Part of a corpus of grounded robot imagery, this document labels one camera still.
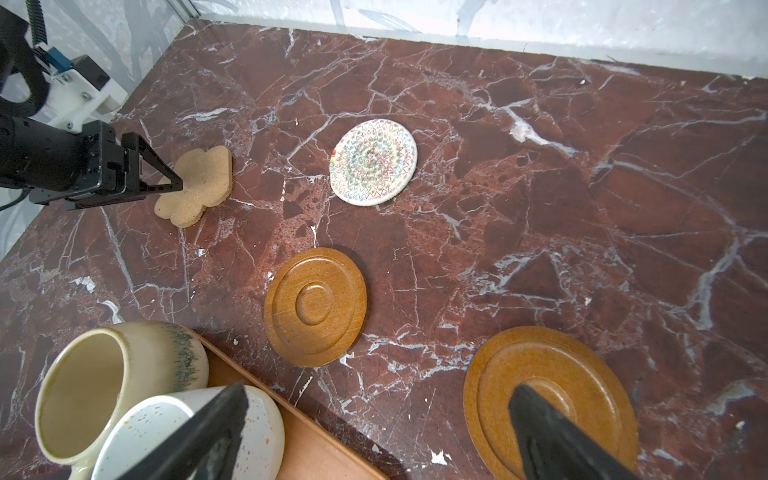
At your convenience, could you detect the woven patterned round coaster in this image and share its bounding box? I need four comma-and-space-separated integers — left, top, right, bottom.
329, 119, 418, 207

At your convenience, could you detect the white speckled mug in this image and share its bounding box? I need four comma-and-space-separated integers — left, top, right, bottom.
91, 386, 285, 479

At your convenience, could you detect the cork flower shaped coaster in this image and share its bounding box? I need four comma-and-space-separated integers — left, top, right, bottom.
154, 145, 233, 228

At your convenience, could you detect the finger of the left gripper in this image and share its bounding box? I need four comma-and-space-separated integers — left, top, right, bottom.
121, 132, 183, 201

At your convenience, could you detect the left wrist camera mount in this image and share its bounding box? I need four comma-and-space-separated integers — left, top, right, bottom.
32, 43, 128, 134

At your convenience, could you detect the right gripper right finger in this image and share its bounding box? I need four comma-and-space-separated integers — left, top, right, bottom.
508, 384, 637, 480

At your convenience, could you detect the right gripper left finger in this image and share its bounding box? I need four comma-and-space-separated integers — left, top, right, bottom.
121, 382, 248, 479

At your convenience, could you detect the orange brown tray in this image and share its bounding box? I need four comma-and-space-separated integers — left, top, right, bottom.
196, 334, 386, 479

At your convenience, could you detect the beige ceramic mug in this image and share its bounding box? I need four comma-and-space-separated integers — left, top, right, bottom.
35, 322, 209, 479

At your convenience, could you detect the wooden round coaster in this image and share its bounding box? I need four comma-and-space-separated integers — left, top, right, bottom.
463, 326, 639, 479
263, 248, 368, 368

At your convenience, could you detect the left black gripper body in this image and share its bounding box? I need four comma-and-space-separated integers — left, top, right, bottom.
1, 115, 129, 210

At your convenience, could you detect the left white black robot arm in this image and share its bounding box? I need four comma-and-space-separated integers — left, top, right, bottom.
1, 1, 183, 210

